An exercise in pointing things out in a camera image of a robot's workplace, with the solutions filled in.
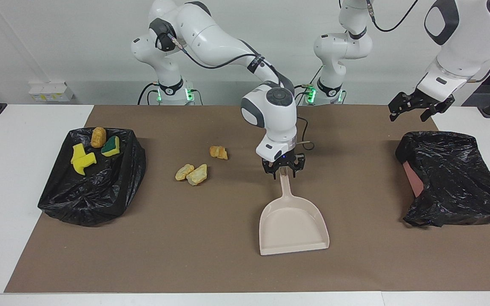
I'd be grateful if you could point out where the crumpled black trash bag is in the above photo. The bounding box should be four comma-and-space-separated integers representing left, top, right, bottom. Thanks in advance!
395, 131, 490, 228

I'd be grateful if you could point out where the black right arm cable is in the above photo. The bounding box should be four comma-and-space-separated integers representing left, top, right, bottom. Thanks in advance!
171, 32, 313, 151

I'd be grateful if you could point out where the bin lined with black bag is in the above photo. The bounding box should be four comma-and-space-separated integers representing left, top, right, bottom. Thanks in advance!
37, 127, 146, 227

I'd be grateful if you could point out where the pink bin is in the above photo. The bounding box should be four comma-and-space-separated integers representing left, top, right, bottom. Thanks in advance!
402, 161, 425, 198

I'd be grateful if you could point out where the yellow sponge piece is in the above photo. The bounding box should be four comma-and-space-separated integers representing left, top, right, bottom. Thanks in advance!
101, 136, 120, 157
75, 152, 97, 176
71, 143, 86, 164

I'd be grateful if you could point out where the black base cable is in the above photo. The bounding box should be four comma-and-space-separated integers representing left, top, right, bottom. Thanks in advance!
294, 84, 313, 106
138, 83, 160, 105

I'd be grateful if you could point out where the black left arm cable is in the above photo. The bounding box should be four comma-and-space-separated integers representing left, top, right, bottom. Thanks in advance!
366, 0, 490, 85

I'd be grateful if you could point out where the large pale bread chunk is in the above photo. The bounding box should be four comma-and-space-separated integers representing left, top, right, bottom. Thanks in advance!
186, 164, 208, 186

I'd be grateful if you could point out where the white wall socket box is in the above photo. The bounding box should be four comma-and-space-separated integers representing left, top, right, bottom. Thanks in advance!
29, 82, 75, 102

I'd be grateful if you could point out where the small pale bread chunk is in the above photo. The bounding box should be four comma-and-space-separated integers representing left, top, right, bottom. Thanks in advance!
175, 164, 195, 181

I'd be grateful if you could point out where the brown paper table mat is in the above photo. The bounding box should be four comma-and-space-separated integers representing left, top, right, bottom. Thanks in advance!
5, 105, 490, 294

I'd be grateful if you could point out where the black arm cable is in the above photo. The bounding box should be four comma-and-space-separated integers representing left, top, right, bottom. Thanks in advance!
366, 0, 490, 85
171, 32, 313, 151

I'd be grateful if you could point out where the beige plastic dustpan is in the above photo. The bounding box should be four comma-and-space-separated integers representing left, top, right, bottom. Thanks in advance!
259, 168, 330, 256

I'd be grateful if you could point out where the brown bread roll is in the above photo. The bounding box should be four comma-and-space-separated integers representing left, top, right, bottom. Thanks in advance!
91, 127, 107, 148

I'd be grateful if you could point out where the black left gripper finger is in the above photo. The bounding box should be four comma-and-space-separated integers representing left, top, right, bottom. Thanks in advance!
419, 105, 446, 123
388, 91, 416, 123

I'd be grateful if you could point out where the golden croissant piece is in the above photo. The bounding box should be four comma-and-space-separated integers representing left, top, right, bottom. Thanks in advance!
210, 145, 229, 161

